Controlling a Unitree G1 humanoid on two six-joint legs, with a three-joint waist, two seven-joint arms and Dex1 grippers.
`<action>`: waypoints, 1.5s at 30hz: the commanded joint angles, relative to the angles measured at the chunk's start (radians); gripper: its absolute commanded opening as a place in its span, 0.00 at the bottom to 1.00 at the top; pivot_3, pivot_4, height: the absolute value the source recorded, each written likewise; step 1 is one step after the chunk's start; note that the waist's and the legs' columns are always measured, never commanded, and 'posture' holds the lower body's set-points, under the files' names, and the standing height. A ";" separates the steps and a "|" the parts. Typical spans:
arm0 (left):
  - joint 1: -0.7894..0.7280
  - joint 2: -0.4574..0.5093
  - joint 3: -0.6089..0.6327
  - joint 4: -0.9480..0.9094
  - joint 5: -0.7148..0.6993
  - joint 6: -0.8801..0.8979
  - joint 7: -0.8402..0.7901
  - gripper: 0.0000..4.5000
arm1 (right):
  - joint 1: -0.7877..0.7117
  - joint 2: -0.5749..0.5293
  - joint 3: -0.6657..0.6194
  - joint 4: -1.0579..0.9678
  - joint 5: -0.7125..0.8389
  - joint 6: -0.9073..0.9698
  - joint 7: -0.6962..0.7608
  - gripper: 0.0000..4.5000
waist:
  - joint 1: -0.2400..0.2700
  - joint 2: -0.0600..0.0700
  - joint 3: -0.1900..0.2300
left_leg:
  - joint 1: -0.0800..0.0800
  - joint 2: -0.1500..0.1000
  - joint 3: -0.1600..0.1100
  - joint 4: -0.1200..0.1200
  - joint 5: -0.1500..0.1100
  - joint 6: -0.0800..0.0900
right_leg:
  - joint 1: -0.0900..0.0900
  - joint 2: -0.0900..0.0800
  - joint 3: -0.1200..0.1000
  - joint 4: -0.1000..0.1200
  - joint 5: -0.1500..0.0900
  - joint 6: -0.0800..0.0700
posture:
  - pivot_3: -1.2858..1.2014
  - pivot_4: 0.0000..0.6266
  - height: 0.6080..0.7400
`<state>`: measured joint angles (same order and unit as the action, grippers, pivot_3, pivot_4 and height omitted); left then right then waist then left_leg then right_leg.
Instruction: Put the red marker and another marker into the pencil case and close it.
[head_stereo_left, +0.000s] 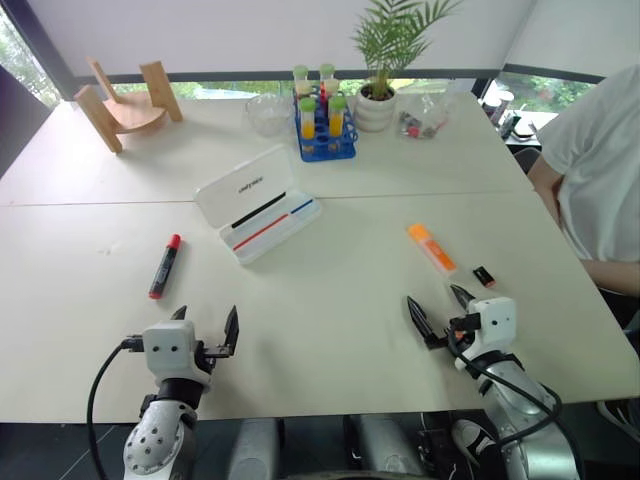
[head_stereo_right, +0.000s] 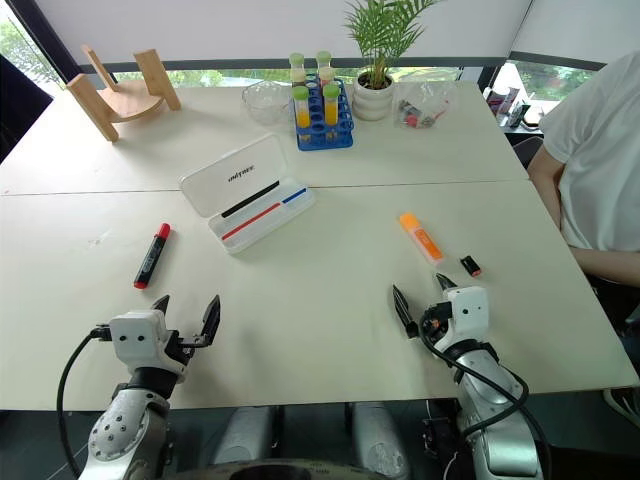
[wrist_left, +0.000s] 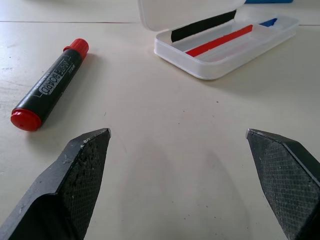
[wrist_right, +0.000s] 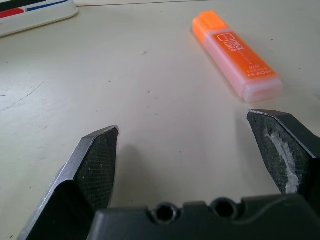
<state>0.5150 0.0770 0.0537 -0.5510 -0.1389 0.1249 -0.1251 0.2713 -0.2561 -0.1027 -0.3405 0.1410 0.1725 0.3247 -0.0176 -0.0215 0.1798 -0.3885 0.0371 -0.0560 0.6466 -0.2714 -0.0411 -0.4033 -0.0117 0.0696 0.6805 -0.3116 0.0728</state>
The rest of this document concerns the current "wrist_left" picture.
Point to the black whiteboard marker red cap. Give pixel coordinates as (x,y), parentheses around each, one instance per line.
(50,83)

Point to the blue box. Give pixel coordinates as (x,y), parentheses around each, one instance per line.
(268,1)

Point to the translucent white pencil case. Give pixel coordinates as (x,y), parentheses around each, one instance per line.
(215,40)

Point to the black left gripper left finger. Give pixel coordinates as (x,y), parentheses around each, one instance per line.
(62,190)

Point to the blue pen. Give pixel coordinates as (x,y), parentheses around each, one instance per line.
(268,22)

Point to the red pen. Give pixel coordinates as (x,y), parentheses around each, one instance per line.
(220,41)

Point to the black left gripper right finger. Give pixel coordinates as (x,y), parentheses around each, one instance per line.
(287,180)

